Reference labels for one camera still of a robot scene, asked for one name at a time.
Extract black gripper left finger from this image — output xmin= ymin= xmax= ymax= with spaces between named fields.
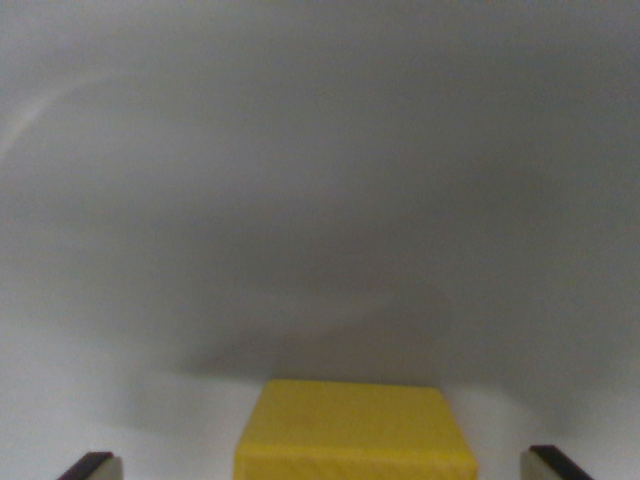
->
xmin=57 ymin=451 xmax=124 ymax=480

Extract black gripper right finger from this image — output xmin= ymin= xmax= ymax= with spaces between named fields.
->
xmin=519 ymin=444 xmax=596 ymax=480

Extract yellow wooden cube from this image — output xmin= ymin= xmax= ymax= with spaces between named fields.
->
xmin=232 ymin=378 xmax=480 ymax=480

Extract white plastic bin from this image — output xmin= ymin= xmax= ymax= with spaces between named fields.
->
xmin=0 ymin=0 xmax=640 ymax=480

